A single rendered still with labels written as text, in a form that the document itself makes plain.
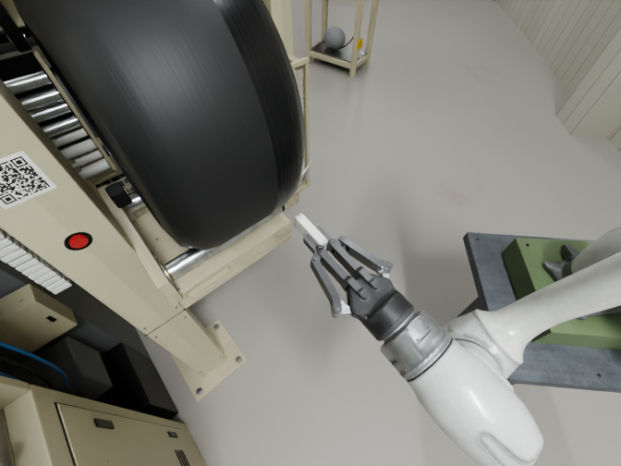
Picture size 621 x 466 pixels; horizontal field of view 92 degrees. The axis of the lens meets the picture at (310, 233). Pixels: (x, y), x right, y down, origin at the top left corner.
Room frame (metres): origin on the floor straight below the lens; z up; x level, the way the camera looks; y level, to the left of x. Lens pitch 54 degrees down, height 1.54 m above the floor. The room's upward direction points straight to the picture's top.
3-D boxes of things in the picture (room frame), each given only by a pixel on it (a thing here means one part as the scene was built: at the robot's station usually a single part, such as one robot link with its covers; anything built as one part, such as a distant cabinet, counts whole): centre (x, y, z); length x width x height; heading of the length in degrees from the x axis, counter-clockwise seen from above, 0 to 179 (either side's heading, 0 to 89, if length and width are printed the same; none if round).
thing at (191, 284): (0.46, 0.22, 0.83); 0.36 x 0.09 x 0.06; 131
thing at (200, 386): (0.38, 0.49, 0.01); 0.27 x 0.27 x 0.02; 41
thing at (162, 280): (0.45, 0.45, 0.90); 0.40 x 0.03 x 0.10; 41
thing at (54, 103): (0.71, 0.73, 1.05); 0.20 x 0.15 x 0.30; 131
